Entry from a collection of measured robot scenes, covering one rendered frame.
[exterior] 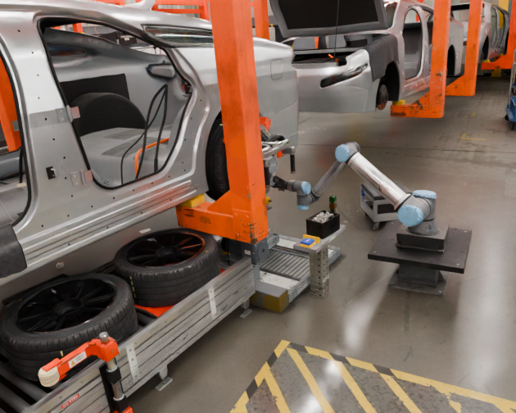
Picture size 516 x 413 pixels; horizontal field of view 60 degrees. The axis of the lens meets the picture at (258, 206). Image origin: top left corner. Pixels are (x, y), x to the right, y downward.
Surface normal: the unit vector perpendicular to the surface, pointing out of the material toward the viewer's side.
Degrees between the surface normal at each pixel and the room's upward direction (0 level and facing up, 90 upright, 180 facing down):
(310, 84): 86
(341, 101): 104
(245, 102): 90
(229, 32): 90
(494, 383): 0
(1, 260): 88
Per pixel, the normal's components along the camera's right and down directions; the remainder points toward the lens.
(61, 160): 0.81, 0.14
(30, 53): 0.76, -0.10
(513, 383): -0.08, -0.93
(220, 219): -0.58, 0.33
